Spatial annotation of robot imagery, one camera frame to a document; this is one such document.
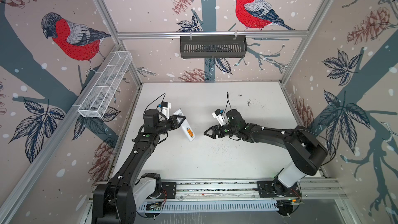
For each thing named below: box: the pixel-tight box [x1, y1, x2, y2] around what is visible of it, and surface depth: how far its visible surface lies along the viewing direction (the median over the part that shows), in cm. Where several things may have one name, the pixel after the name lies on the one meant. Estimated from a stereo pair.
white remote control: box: [173, 108, 196, 143], surface depth 81 cm
